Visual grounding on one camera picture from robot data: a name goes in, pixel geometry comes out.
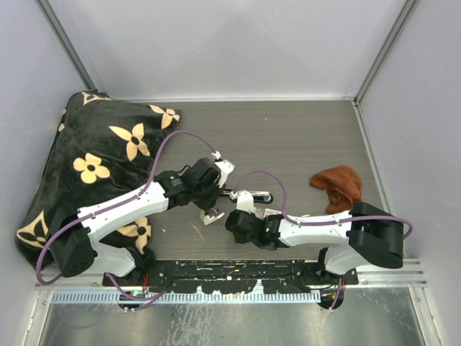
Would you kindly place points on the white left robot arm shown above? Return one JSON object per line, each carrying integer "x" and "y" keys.
{"x": 78, "y": 245}

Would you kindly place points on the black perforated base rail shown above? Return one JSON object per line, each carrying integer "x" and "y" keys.
{"x": 227, "y": 276}

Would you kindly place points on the orange brown cloth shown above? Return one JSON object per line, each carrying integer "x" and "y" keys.
{"x": 342, "y": 185}

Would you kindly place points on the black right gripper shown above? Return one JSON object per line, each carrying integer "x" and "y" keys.
{"x": 238, "y": 239}

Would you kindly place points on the black floral cushion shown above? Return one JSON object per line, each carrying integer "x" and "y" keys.
{"x": 103, "y": 148}

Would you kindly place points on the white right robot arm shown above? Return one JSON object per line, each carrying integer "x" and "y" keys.
{"x": 363, "y": 235}

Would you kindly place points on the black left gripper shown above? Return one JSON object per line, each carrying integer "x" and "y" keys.
{"x": 217, "y": 188}

